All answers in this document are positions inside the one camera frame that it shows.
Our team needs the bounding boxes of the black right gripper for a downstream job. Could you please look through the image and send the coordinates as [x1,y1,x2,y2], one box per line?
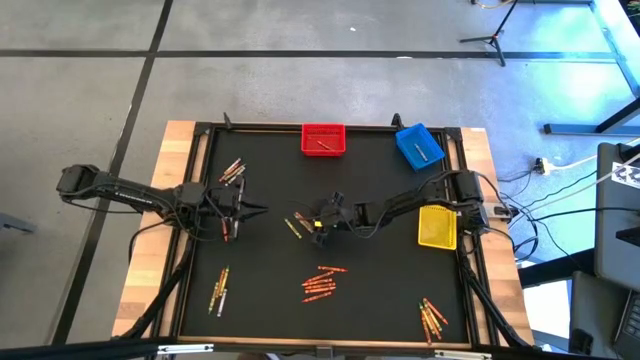
[301,190,362,249]

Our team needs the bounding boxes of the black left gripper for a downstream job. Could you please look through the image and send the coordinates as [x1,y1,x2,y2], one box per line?
[202,173,270,242]

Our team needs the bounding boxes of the red plastic basket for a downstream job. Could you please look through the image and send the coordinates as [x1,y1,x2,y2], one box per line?
[300,123,347,158]

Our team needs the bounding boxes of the black table mat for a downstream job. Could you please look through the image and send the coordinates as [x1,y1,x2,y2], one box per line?
[178,127,472,346]

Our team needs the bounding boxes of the blue plastic basket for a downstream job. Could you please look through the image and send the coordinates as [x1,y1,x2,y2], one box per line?
[394,122,447,173]

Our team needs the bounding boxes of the yellow plastic basket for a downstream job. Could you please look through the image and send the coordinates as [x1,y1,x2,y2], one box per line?
[417,204,459,251]

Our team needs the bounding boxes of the black tripod stand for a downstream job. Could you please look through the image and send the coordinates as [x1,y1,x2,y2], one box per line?
[458,0,521,68]

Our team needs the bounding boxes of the low grey cabinet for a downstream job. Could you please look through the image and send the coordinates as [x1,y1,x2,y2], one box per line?
[568,269,627,354]

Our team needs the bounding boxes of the black white marker tag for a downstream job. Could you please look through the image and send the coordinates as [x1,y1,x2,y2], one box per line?
[609,160,640,191]

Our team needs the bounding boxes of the dark laptop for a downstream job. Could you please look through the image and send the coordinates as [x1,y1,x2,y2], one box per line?
[612,291,640,359]

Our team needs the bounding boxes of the black table frame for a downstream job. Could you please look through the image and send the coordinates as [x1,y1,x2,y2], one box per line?
[149,121,501,351]

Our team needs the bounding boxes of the black left arm cable bundle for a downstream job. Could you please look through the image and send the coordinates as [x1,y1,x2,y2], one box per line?
[118,233,197,341]

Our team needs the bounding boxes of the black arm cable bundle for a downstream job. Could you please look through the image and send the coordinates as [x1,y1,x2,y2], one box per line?
[118,233,197,341]
[458,248,534,350]

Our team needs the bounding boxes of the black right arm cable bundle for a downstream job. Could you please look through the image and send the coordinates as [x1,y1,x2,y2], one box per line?
[458,248,534,350]

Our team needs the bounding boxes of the white floor cable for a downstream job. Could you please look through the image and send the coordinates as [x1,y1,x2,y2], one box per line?
[548,137,640,171]

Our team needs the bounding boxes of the blue metal frame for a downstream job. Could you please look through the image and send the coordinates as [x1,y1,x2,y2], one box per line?
[542,0,640,137]

